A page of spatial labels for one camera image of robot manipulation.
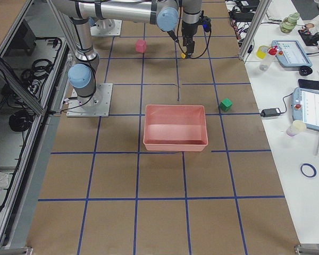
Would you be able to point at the teach pendant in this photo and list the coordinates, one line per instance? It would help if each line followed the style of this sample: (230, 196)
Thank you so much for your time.
(291, 54)
(305, 107)

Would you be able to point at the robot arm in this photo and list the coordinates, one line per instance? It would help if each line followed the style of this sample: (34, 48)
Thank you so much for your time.
(83, 20)

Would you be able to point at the small black power adapter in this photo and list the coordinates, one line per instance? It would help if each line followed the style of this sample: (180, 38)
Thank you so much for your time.
(270, 112)

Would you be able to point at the green foam cube near bin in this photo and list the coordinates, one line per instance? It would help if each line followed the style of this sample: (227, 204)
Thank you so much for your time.
(225, 104)

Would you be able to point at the clear squeeze bottle red cap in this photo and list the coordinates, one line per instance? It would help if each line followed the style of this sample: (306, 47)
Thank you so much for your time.
(269, 57)

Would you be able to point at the black smartphone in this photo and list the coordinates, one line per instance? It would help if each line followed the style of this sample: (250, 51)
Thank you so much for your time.
(308, 84)

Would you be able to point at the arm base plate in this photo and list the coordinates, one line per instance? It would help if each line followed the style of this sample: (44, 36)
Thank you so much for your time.
(106, 28)
(99, 104)

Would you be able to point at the white paper cup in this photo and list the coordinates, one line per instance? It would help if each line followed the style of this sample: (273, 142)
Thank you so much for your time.
(295, 128)

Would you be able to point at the teach pendant far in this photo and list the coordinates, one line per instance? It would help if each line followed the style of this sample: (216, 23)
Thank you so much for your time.
(291, 54)

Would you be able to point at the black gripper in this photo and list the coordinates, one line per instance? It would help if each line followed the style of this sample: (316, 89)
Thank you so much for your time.
(188, 33)

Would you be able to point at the aluminium frame post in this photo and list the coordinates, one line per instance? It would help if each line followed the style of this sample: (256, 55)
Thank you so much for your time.
(256, 21)

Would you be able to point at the pink foam cube centre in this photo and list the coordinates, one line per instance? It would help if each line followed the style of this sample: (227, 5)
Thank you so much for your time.
(140, 46)

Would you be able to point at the teach pendant near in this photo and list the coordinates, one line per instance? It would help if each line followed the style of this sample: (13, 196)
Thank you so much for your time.
(305, 107)

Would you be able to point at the pink plastic bin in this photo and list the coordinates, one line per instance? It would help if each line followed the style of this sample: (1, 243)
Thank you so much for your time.
(175, 128)

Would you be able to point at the yellow tape roll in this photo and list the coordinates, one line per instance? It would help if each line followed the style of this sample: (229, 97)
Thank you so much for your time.
(262, 51)

